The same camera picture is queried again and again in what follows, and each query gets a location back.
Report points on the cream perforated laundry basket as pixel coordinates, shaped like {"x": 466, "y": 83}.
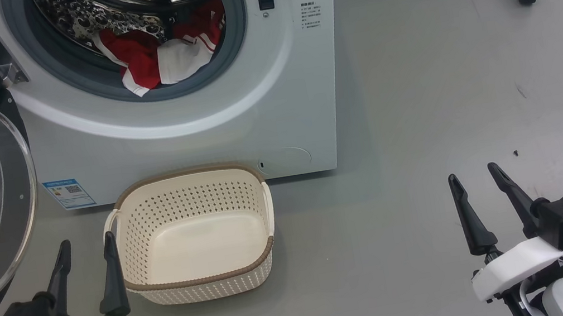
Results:
{"x": 200, "y": 250}

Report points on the red white striped jersey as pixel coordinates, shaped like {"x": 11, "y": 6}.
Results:
{"x": 186, "y": 57}

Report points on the blue energy label sticker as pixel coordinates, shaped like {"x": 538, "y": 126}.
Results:
{"x": 69, "y": 192}

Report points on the white washing machine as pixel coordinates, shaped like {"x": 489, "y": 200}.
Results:
{"x": 188, "y": 139}

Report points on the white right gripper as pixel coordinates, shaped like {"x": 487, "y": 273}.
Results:
{"x": 524, "y": 261}

